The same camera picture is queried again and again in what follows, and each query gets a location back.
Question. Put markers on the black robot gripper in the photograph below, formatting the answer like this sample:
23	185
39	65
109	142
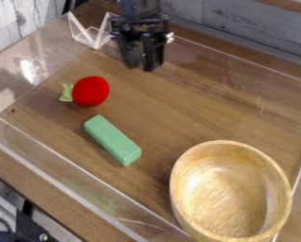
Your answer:
142	21

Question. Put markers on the wooden bowl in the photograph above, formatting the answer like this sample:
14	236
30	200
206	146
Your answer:
230	193

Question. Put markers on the green rectangular block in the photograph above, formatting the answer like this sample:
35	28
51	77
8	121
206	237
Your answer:
113	140

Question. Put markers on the black clamp with screw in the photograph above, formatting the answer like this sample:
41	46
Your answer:
29	231

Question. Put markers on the clear acrylic front barrier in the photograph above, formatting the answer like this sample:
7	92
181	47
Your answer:
95	211

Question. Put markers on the red plush strawberry toy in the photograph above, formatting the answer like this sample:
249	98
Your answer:
89	92

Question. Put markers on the clear acrylic corner bracket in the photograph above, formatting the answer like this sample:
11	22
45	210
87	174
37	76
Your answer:
93	36

